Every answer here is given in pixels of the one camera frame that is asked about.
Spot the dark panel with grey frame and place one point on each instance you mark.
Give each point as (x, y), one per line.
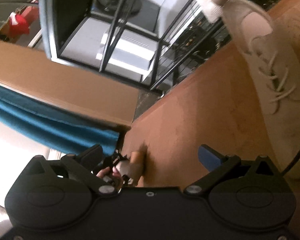
(65, 5)

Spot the person's left hand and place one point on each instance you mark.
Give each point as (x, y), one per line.
(104, 173)

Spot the white appliance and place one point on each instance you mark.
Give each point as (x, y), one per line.
(165, 5)

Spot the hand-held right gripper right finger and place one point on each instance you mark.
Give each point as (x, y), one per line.
(208, 158)

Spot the teal curtain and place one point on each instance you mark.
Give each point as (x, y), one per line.
(40, 120)

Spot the black metal shoe rack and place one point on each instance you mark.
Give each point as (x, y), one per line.
(116, 25)

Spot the red cloth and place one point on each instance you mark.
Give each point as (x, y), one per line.
(22, 22)

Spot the black robot vacuum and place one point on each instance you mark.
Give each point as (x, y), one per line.
(120, 1)

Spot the brown cardboard box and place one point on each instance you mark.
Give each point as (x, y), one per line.
(65, 80)

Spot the white box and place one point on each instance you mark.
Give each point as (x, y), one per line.
(130, 55)

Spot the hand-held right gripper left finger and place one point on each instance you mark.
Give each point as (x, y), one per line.
(96, 152)

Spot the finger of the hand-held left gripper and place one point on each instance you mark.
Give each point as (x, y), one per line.
(112, 160)

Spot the white lace-up sneaker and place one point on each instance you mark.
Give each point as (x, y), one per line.
(265, 67)

